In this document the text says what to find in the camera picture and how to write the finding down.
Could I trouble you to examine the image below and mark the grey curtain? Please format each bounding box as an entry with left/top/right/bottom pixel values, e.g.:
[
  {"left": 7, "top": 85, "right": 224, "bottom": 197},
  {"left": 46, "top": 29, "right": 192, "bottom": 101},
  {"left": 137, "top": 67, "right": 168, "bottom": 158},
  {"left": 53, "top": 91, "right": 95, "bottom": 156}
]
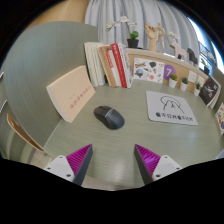
[{"left": 83, "top": 0, "right": 201, "bottom": 56}]

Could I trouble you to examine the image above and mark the white orchid in dark pot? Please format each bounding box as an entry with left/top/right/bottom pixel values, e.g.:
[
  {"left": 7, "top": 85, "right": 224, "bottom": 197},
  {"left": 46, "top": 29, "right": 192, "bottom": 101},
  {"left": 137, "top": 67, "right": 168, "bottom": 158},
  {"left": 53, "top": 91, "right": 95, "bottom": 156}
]
[{"left": 199, "top": 58, "right": 212, "bottom": 76}]

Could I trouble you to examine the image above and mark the round purple sticker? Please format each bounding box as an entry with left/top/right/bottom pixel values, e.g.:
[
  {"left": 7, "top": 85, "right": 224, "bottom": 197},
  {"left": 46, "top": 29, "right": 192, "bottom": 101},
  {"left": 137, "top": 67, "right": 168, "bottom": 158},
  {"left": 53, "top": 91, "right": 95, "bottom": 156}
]
[{"left": 163, "top": 64, "right": 177, "bottom": 81}]

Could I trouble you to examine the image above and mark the white orchid in black pot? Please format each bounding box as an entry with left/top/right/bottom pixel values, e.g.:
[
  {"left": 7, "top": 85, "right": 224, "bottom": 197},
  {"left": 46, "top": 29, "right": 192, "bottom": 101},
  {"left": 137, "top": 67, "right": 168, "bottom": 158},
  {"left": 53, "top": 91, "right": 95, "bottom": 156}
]
[{"left": 105, "top": 15, "right": 140, "bottom": 49}]

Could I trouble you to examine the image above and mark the thick white book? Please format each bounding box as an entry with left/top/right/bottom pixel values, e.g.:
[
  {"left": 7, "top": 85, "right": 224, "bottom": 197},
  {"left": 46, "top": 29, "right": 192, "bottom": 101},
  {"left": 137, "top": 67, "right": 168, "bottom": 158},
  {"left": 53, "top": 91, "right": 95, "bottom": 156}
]
[{"left": 83, "top": 41, "right": 100, "bottom": 88}]

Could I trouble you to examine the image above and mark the glass window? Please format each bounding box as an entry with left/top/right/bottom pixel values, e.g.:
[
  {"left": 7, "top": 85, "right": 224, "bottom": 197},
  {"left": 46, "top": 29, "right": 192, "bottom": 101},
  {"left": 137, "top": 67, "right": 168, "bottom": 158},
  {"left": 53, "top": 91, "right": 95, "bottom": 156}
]
[{"left": 188, "top": 16, "right": 224, "bottom": 76}]

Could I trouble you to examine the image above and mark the black cover book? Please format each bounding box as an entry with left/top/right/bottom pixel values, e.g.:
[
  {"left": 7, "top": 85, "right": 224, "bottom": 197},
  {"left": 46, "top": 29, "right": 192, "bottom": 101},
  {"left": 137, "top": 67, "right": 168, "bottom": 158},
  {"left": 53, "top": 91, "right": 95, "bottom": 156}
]
[{"left": 198, "top": 76, "right": 222, "bottom": 108}]

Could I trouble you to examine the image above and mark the dark grey computer mouse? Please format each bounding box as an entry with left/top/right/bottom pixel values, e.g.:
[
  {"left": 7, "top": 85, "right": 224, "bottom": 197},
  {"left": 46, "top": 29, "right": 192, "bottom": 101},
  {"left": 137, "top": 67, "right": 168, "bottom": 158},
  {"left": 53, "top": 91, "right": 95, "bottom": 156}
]
[{"left": 93, "top": 105, "right": 126, "bottom": 131}]

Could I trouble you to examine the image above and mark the black wooden horse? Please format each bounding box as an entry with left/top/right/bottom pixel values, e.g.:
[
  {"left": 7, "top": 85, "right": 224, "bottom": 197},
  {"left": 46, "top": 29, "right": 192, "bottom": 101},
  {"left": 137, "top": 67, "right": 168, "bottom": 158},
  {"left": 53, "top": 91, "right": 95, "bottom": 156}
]
[{"left": 186, "top": 47, "right": 199, "bottom": 65}]

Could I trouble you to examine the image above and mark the pink wooden horse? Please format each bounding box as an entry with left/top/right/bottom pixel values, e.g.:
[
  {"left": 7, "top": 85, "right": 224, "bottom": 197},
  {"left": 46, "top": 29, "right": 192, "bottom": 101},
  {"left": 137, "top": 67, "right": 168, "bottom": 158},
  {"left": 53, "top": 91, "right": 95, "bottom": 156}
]
[{"left": 172, "top": 41, "right": 188, "bottom": 62}]

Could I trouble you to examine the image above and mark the white orchid behind horses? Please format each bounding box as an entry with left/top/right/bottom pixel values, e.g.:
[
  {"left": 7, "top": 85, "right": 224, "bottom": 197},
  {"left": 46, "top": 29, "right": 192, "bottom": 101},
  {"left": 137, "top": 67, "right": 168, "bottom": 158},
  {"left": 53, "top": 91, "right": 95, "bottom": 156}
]
[{"left": 166, "top": 31, "right": 181, "bottom": 51}]

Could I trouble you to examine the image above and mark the wooden hand model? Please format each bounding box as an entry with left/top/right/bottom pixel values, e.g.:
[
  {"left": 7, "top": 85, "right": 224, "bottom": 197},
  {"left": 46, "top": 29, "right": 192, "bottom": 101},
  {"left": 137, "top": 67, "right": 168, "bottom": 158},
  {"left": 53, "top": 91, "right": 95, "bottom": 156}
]
[{"left": 144, "top": 22, "right": 159, "bottom": 52}]

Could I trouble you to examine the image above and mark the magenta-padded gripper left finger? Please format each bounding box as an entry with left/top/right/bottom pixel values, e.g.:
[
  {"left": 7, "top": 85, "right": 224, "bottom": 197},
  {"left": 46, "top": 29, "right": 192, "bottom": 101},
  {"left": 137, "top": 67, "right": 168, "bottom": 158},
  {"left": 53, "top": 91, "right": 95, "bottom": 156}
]
[{"left": 43, "top": 143, "right": 94, "bottom": 187}]

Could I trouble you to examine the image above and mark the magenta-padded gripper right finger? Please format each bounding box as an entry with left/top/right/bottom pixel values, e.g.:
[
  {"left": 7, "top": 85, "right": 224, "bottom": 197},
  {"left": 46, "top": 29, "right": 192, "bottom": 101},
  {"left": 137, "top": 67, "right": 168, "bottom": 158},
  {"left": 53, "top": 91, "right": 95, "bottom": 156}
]
[{"left": 134, "top": 144, "right": 183, "bottom": 185}]

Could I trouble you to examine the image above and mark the colourful picture booklet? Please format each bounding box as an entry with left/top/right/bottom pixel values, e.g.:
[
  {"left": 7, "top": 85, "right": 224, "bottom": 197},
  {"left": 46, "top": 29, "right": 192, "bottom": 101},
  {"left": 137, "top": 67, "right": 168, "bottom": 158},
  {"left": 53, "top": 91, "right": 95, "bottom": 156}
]
[{"left": 214, "top": 102, "right": 224, "bottom": 134}]

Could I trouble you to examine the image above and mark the white wall socket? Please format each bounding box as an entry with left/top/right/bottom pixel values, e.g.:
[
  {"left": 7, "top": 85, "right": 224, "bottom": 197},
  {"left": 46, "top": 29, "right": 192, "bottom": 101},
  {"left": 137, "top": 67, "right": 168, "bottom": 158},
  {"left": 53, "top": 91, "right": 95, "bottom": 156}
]
[
  {"left": 187, "top": 70, "right": 198, "bottom": 84},
  {"left": 197, "top": 75, "right": 206, "bottom": 88}
]

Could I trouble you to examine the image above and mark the white book with red spine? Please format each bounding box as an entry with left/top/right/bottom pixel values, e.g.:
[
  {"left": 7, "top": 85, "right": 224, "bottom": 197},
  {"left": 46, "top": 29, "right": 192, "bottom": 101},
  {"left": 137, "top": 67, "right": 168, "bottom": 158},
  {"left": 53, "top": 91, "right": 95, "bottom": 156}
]
[{"left": 105, "top": 49, "right": 123, "bottom": 88}]

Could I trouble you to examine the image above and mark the thin white book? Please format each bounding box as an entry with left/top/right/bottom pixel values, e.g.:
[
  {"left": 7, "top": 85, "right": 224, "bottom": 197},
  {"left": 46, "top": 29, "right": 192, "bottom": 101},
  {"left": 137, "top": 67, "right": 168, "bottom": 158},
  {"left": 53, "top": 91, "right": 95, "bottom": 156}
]
[{"left": 91, "top": 44, "right": 107, "bottom": 86}]

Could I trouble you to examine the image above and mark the white printed mouse pad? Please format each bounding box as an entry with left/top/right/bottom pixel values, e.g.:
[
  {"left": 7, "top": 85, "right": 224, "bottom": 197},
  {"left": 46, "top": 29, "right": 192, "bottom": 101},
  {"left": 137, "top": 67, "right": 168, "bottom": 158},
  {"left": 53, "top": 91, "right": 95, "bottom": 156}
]
[{"left": 145, "top": 90, "right": 199, "bottom": 127}]

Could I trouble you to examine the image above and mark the beige paperback book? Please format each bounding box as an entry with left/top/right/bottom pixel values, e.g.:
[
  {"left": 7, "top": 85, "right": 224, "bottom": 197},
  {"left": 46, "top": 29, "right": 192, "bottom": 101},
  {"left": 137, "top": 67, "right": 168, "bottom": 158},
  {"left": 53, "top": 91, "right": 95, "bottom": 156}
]
[{"left": 45, "top": 65, "right": 96, "bottom": 124}]

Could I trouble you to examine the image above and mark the tan book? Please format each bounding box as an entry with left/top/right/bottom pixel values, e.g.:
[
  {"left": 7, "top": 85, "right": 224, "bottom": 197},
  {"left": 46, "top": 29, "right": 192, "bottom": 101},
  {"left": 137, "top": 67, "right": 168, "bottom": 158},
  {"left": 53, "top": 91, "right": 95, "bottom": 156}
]
[{"left": 97, "top": 44, "right": 118, "bottom": 88}]

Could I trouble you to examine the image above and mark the white sticker sheet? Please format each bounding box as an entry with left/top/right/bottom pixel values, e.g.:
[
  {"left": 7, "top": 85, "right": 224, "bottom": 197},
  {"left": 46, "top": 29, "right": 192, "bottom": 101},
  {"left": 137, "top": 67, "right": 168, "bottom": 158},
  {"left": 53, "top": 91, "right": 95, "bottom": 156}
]
[{"left": 133, "top": 57, "right": 166, "bottom": 84}]

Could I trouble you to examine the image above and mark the small plant in white pot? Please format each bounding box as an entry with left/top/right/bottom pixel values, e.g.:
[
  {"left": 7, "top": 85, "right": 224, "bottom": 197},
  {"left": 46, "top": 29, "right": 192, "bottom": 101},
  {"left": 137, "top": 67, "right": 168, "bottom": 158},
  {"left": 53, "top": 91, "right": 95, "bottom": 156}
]
[
  {"left": 168, "top": 73, "right": 179, "bottom": 89},
  {"left": 193, "top": 82, "right": 202, "bottom": 97},
  {"left": 179, "top": 77, "right": 189, "bottom": 92}
]

